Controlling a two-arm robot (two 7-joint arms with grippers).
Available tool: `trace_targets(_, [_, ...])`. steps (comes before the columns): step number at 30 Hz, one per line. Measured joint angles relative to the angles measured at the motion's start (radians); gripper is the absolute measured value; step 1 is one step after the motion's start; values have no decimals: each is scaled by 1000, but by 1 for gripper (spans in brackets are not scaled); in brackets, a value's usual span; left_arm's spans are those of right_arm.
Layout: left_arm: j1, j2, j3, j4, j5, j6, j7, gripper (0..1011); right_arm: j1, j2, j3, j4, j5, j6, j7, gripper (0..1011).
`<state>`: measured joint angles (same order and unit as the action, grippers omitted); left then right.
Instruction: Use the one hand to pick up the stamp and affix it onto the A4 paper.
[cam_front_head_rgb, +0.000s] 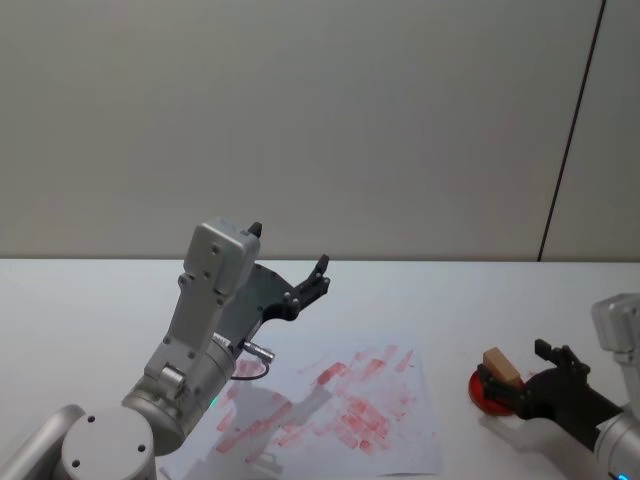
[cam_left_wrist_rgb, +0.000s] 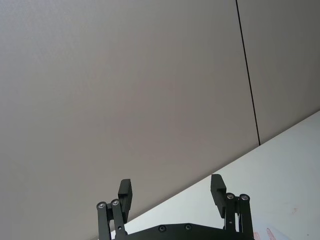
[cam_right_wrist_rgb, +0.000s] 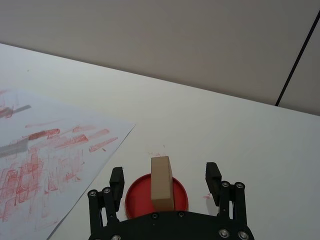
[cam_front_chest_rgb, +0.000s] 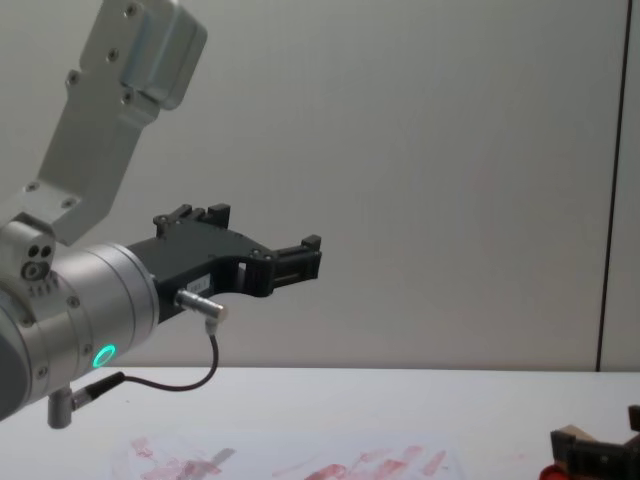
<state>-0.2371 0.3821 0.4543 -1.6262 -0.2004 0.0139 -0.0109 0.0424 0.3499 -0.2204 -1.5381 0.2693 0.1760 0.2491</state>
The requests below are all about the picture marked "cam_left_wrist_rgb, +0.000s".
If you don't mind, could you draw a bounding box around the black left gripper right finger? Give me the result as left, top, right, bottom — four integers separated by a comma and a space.
210, 173, 254, 240

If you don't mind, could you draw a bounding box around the white table surface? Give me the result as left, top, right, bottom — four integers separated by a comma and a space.
92, 116, 320, 240

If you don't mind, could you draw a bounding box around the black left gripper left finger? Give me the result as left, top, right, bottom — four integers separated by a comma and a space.
96, 178, 134, 240

